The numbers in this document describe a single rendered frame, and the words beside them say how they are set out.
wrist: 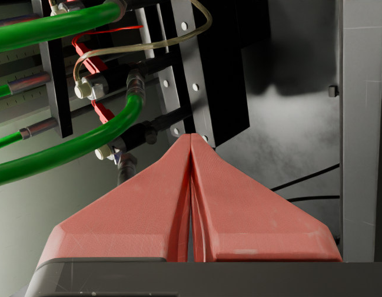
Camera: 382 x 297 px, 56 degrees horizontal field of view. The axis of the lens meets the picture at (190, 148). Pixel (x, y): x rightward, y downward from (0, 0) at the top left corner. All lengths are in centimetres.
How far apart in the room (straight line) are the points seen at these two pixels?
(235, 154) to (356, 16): 42
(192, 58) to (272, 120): 21
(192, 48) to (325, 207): 35
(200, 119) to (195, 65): 8
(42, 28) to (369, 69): 29
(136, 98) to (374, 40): 22
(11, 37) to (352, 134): 33
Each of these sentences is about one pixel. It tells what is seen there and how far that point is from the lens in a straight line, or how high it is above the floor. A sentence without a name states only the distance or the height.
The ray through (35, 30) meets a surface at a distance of 25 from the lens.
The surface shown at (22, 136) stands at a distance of 62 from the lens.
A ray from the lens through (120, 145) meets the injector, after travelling 45.
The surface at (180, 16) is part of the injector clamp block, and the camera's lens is 48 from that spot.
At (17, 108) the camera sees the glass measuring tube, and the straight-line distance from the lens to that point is 67.
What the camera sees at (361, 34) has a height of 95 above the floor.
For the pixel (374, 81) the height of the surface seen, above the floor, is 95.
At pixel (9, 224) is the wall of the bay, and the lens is 76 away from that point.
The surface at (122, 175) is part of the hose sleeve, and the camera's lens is 37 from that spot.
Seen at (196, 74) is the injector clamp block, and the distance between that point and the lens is 48.
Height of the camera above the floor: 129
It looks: 34 degrees down
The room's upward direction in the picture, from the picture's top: 120 degrees counter-clockwise
